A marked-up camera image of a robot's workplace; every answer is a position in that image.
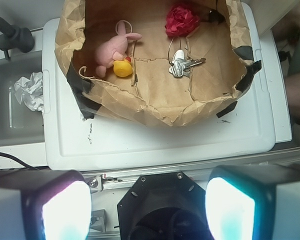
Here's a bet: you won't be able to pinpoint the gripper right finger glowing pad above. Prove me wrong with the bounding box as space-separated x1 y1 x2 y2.
205 163 300 240

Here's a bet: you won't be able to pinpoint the red fabric flower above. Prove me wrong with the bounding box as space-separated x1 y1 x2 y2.
164 3 201 37

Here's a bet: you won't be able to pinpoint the brown paper bag tray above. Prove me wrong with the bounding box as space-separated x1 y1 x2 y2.
55 0 261 127

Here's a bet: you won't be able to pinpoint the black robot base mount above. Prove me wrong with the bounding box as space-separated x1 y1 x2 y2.
117 171 213 240

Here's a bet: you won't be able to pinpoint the grey plastic bin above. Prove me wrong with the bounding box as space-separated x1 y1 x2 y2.
0 51 45 147

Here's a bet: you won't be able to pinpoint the crumpled white paper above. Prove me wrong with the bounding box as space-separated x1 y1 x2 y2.
14 71 44 112

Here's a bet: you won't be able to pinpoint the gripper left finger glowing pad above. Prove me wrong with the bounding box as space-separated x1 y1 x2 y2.
0 170 92 240

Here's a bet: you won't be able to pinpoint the yellow rubber duck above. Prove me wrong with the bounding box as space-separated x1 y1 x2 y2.
113 56 133 78

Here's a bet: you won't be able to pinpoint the pink plush bunny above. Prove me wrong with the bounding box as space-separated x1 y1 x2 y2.
94 20 142 78

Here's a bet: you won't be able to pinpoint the white plastic board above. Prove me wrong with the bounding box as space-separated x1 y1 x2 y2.
41 1 277 172

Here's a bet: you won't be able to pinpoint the silver keys on ring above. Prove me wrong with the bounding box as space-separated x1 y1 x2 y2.
167 37 206 78

